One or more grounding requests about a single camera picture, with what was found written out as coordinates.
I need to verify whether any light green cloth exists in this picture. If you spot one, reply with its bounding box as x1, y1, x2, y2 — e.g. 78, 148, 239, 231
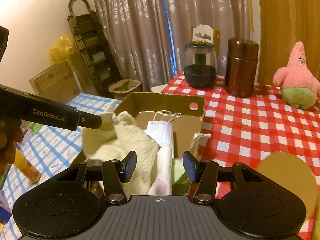
171, 159, 190, 196

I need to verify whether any cream fluffy towel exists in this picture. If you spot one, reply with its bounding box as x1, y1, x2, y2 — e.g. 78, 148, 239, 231
82, 111, 159, 197

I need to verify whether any white mesh pouch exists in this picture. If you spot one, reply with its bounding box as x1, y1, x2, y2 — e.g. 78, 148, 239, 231
148, 144, 172, 196

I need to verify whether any white face mask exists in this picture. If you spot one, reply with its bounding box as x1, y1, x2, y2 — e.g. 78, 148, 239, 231
144, 110, 181, 155

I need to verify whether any left hand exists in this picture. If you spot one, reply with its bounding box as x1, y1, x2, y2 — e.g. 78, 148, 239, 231
1, 115, 24, 176

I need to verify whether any green packet stack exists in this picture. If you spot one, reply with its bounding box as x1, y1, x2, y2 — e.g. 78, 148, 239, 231
22, 120, 43, 135

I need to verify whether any cardboard storage box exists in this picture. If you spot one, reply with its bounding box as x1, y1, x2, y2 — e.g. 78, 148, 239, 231
29, 60, 81, 104

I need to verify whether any red white checkered tablecloth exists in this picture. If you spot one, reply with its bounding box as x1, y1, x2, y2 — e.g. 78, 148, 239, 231
159, 70, 320, 240

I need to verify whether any yellow plastic bag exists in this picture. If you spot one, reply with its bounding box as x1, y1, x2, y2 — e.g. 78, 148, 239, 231
49, 34, 75, 64

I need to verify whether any yellow bottle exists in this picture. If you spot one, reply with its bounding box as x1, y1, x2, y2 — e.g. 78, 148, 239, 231
14, 149, 41, 184

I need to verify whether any brown cardboard tray box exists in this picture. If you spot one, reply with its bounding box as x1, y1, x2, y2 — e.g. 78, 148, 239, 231
72, 91, 206, 198

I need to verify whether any nut jar gold lid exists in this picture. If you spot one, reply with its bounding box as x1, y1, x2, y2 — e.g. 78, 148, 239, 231
257, 152, 318, 218

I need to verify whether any beige waste bin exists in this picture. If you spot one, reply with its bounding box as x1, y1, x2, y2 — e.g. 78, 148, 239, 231
108, 79, 141, 100

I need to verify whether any black folding ladder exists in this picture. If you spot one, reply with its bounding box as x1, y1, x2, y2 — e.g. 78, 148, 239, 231
67, 0, 122, 98

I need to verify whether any dark glass jar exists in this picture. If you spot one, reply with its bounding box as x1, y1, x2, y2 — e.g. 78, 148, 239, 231
184, 41, 217, 88

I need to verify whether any brown metal canister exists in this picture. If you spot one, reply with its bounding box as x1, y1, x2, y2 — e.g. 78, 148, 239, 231
225, 37, 259, 98

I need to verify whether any green tissue box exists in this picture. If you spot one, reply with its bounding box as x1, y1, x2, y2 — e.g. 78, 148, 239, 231
311, 199, 320, 240

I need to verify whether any pink starfish plush toy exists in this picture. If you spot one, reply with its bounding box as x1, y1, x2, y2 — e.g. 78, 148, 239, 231
273, 41, 319, 110

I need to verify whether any white wooden chair back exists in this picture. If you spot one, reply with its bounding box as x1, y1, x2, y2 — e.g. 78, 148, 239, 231
190, 24, 221, 58

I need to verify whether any beige curtain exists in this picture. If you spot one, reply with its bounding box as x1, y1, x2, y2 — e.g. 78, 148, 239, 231
94, 0, 250, 91

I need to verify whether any wooden wardrobe door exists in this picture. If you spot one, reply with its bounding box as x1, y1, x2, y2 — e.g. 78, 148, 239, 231
258, 0, 319, 85

